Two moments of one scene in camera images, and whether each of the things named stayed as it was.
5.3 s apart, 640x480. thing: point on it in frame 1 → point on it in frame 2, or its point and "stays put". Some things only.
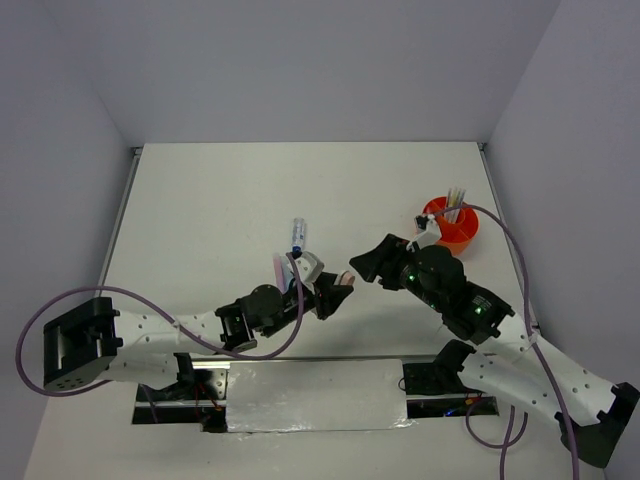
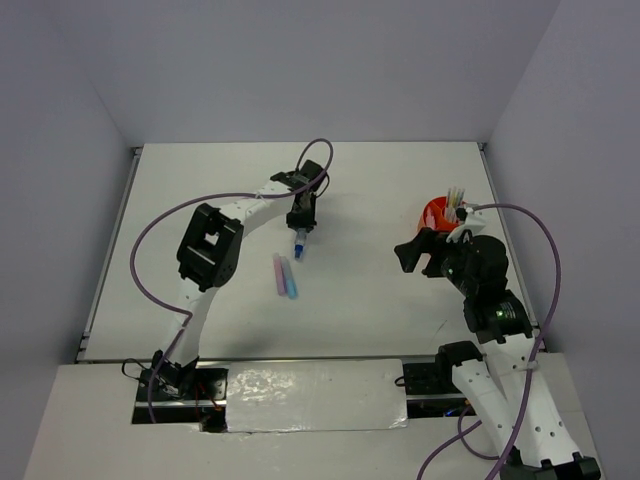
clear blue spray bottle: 298,236 stays put
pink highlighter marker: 278,273 stays put
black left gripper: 329,300 → 306,222
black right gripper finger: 386,261 → 427,241
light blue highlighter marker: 287,273 stays put
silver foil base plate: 315,394 stays put
